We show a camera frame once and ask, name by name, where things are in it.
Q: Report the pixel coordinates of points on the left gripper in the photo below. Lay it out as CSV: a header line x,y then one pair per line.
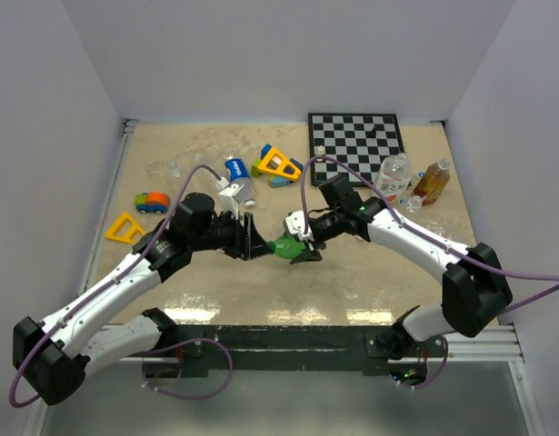
x,y
247,243

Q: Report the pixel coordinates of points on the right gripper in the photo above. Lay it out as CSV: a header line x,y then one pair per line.
x,y
307,255

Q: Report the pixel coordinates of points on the green plastic bottle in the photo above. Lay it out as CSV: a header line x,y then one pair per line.
x,y
287,247

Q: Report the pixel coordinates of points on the Pepsi label clear bottle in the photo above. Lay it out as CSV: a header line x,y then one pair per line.
x,y
239,176

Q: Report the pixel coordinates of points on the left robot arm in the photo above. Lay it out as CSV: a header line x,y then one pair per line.
x,y
53,355

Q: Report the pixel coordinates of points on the clear bottle far left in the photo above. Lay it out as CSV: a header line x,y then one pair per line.
x,y
173,168

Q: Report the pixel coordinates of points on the clear fruit drink bottle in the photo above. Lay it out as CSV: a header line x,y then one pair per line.
x,y
394,176

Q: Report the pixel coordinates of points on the brown tea bottle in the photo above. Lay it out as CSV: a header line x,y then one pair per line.
x,y
433,182

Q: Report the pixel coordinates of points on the teal green toy block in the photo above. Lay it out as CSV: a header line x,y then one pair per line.
x,y
278,181

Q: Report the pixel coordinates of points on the blue purple toy block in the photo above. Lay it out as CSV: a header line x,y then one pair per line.
x,y
297,164

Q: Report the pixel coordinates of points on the yellow triangle toy block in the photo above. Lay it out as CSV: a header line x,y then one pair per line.
x,y
278,164

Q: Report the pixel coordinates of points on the orange blue toy car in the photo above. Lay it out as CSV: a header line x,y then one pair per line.
x,y
153,202

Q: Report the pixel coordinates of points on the black white chessboard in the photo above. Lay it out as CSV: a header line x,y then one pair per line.
x,y
343,135

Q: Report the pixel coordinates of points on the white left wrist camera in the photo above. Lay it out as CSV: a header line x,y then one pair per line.
x,y
228,197

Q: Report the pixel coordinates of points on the black table edge rail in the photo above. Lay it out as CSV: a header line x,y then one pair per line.
x,y
371,350

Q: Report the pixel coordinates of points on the yellow triangle toy frame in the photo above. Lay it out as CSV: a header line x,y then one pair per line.
x,y
125,229

